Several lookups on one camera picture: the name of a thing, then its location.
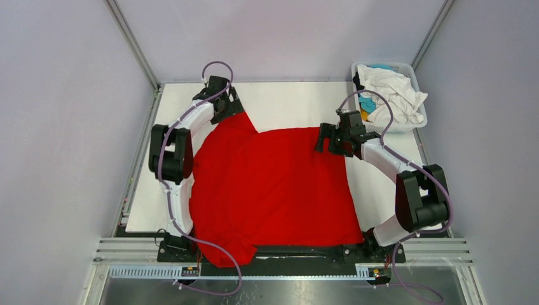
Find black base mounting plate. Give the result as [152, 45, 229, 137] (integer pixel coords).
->
[157, 233, 406, 275]

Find teal garment in basket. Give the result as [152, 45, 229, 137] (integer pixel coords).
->
[358, 64, 395, 114]

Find white slotted cable duct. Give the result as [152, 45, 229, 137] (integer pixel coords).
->
[109, 264, 392, 281]

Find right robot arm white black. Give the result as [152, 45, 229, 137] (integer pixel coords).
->
[315, 110, 453, 262]

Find white plastic laundry basket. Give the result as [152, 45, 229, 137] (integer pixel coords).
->
[351, 62, 427, 133]

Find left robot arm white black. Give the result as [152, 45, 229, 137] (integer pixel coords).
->
[148, 76, 244, 261]

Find black garment in basket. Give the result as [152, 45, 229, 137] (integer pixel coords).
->
[352, 71, 365, 92]

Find red t shirt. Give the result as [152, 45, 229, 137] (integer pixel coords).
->
[189, 113, 364, 268]

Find white t shirt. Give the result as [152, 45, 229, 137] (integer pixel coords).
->
[357, 64, 428, 125]

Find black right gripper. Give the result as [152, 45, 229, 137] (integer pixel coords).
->
[313, 123, 353, 158]

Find orange garment in basket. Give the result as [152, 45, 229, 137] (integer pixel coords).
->
[360, 109, 369, 122]

